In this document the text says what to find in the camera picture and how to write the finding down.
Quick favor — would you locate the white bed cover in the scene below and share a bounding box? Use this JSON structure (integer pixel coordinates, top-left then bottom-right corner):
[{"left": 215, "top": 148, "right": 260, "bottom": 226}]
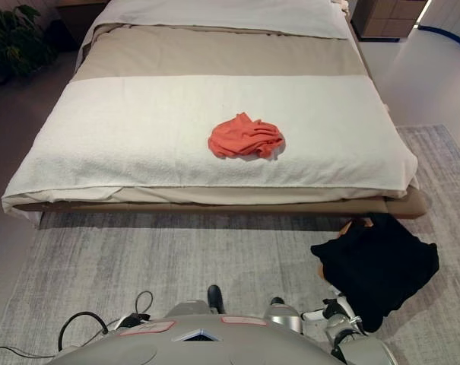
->
[{"left": 87, "top": 0, "right": 353, "bottom": 40}]

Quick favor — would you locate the silver robot torso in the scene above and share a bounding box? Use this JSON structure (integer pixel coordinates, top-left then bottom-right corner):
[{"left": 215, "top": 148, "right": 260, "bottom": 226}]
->
[{"left": 43, "top": 300, "right": 345, "bottom": 365}]

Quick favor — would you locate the tan bed frame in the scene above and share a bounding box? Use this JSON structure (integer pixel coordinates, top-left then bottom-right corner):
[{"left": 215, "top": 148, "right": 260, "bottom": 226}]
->
[{"left": 16, "top": 186, "right": 429, "bottom": 230}]

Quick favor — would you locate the silver robot leg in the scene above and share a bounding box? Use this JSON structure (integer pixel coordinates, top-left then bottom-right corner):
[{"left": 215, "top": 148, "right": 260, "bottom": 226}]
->
[
  {"left": 207, "top": 284, "right": 226, "bottom": 315},
  {"left": 262, "top": 297, "right": 303, "bottom": 336}
]

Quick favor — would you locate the silver left robot leg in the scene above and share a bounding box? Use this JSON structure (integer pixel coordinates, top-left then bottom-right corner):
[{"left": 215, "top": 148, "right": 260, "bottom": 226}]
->
[{"left": 207, "top": 284, "right": 226, "bottom": 315}]

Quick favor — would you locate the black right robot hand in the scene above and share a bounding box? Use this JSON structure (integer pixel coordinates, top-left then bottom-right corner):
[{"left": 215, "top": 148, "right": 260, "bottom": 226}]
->
[{"left": 301, "top": 292, "right": 358, "bottom": 324}]

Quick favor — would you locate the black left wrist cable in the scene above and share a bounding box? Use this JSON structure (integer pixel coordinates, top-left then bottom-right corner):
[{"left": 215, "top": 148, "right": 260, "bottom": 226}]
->
[{"left": 57, "top": 290, "right": 155, "bottom": 348}]

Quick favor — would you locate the black garment on floor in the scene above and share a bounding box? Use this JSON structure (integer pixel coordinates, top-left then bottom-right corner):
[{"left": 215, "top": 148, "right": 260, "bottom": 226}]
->
[{"left": 310, "top": 212, "right": 440, "bottom": 334}]

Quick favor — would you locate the bed with white blanket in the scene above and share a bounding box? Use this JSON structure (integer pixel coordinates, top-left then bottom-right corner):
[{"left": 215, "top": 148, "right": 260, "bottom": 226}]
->
[{"left": 24, "top": 22, "right": 420, "bottom": 203}]

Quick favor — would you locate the light wooden dresser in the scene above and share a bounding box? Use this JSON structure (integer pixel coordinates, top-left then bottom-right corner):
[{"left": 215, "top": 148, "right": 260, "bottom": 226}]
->
[{"left": 353, "top": 0, "right": 423, "bottom": 41}]

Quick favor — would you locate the orange cloth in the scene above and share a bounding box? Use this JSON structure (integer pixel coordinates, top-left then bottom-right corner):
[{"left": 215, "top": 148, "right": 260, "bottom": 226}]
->
[{"left": 208, "top": 112, "right": 286, "bottom": 161}]

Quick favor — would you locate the silver right robot leg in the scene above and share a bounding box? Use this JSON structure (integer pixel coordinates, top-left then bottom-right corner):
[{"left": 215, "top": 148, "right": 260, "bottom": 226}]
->
[{"left": 262, "top": 297, "right": 303, "bottom": 336}]

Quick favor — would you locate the dark green potted plant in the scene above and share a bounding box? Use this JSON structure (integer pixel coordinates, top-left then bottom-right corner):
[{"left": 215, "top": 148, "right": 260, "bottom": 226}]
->
[{"left": 0, "top": 4, "right": 59, "bottom": 83}]

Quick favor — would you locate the dark wooden nightstand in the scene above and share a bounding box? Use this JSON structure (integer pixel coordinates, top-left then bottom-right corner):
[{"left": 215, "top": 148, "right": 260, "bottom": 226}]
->
[{"left": 56, "top": 0, "right": 109, "bottom": 52}]

